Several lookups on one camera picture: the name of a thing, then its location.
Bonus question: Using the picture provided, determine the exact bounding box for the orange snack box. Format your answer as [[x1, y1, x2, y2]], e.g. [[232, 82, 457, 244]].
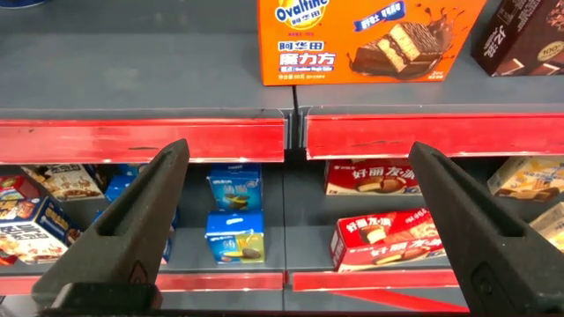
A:
[[257, 0, 488, 87]]

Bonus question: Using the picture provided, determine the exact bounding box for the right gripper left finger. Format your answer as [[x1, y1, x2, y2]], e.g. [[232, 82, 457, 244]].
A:
[[31, 138, 191, 310]]

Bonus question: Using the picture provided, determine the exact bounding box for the white and blue snack box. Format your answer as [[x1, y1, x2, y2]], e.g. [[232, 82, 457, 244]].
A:
[[0, 195, 84, 266]]

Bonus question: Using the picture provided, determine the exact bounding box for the blue cookie box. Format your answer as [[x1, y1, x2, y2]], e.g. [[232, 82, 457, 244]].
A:
[[160, 207, 180, 265], [206, 163, 263, 211], [204, 209, 266, 265], [104, 163, 149, 203]]

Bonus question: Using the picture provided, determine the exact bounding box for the grey shop shelf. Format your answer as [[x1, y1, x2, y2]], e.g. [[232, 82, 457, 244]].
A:
[[0, 0, 564, 314]]

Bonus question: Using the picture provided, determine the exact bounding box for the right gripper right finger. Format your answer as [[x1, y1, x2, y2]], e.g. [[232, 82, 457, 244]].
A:
[[408, 141, 564, 314]]

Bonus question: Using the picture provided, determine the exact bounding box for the dark brown snack box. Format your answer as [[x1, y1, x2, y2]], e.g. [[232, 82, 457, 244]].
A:
[[471, 0, 564, 77]]

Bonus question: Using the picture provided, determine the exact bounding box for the cream snack box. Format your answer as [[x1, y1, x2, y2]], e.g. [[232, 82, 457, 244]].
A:
[[486, 156, 564, 203], [529, 202, 564, 254]]

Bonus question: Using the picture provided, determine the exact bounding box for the red snack box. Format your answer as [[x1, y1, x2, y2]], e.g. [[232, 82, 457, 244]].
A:
[[0, 174, 44, 202]]

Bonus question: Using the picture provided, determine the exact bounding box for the red pie box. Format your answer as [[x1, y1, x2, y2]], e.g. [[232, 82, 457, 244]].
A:
[[329, 208, 447, 273], [323, 158, 423, 196]]

